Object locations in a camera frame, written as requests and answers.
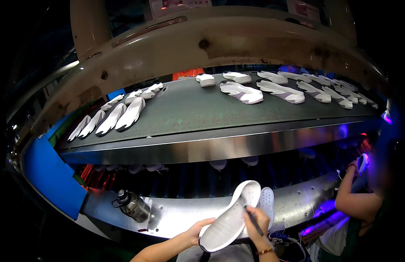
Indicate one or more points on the person's right hand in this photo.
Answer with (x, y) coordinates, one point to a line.
(260, 226)

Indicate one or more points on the person's left hand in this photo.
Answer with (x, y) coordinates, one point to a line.
(194, 234)

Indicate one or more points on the person's right fingers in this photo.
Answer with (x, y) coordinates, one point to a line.
(258, 213)

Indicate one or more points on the black pen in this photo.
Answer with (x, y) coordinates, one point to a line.
(255, 224)

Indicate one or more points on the white shoe sole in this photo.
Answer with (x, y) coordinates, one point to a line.
(227, 222)

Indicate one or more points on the white perforated shoe insole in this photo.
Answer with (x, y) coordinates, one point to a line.
(267, 203)

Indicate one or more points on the person's body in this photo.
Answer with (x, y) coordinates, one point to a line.
(222, 254)

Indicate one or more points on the row of pale shoes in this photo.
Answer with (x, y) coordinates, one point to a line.
(218, 163)

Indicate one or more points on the purple lamp strip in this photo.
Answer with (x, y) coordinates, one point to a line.
(323, 222)

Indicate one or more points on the steel work ledge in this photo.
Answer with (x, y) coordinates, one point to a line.
(176, 216)

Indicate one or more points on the steel belt rim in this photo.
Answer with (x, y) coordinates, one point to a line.
(205, 147)

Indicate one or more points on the white shoe with purple glow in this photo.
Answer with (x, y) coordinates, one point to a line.
(363, 163)

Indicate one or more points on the green conveyor belt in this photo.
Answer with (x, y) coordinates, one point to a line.
(196, 108)

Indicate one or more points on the row of white grey shoes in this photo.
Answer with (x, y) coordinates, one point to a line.
(132, 114)
(241, 91)

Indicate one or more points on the dark water bottle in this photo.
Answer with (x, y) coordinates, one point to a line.
(133, 206)

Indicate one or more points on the orange crate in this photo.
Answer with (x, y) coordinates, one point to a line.
(188, 73)

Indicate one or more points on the cream machine hood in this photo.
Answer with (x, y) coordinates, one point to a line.
(176, 49)

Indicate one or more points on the paper notice sheet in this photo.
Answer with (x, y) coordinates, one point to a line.
(303, 9)

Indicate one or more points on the blue side panel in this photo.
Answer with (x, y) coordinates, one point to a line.
(52, 173)

